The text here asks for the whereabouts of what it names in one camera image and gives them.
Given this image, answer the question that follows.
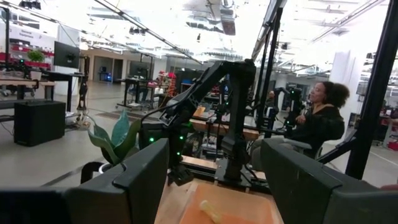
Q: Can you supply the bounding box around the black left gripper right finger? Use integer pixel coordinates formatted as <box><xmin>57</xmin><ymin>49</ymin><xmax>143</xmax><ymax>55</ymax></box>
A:
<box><xmin>260</xmin><ymin>138</ymin><xmax>398</xmax><ymax>224</ymax></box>

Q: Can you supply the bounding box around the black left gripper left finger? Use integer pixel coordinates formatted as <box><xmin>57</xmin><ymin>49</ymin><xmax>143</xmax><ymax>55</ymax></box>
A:
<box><xmin>62</xmin><ymin>138</ymin><xmax>170</xmax><ymax>224</ymax></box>

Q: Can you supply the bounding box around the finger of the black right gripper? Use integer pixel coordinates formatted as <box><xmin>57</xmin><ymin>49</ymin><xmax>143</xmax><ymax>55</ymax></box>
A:
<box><xmin>175</xmin><ymin>166</ymin><xmax>195</xmax><ymax>187</ymax></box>

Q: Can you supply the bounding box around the pale yellow pill bottle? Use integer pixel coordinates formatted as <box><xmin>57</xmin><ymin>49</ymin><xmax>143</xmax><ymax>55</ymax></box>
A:
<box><xmin>198</xmin><ymin>199</ymin><xmax>223</xmax><ymax>224</ymax></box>

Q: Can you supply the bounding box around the translucent orange plastic bin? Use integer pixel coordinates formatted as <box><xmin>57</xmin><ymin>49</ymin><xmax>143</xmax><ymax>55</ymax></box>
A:
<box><xmin>178</xmin><ymin>181</ymin><xmax>284</xmax><ymax>224</ymax></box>

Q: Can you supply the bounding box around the grey office chair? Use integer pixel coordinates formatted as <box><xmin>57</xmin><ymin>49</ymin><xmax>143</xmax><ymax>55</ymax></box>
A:
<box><xmin>281</xmin><ymin>138</ymin><xmax>325</xmax><ymax>160</ymax></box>

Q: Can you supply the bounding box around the green snake plant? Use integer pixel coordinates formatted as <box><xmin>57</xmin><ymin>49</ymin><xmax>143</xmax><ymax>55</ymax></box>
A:
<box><xmin>86</xmin><ymin>110</ymin><xmax>142</xmax><ymax>166</ymax></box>

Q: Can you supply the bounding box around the wooden background table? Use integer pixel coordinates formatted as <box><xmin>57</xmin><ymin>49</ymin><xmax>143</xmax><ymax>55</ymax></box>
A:
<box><xmin>188</xmin><ymin>117</ymin><xmax>261</xmax><ymax>141</ymax></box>

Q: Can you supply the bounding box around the person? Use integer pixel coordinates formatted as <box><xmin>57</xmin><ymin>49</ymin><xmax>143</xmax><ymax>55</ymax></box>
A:
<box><xmin>249</xmin><ymin>80</ymin><xmax>351</xmax><ymax>171</ymax></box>

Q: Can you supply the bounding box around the black box cabinet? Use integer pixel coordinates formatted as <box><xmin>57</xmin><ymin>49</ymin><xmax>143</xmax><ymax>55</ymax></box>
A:
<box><xmin>13</xmin><ymin>100</ymin><xmax>67</xmax><ymax>147</ymax></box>

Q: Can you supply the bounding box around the leafy plant in white pot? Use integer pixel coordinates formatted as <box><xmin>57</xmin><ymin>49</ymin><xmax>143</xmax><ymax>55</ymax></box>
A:
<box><xmin>26</xmin><ymin>49</ymin><xmax>47</xmax><ymax>81</ymax></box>

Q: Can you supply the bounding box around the thin black frame post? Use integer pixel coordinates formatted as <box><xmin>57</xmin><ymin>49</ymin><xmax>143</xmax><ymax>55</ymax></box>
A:
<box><xmin>255</xmin><ymin>0</ymin><xmax>284</xmax><ymax>139</ymax></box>

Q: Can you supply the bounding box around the thick black frame post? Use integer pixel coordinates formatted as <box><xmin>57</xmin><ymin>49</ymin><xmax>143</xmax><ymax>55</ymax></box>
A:
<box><xmin>344</xmin><ymin>0</ymin><xmax>398</xmax><ymax>181</ymax></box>

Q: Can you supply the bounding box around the wall-side black monitor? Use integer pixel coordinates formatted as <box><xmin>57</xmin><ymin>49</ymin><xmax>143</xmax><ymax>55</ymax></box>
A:
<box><xmin>53</xmin><ymin>40</ymin><xmax>81</xmax><ymax>70</ymax></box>

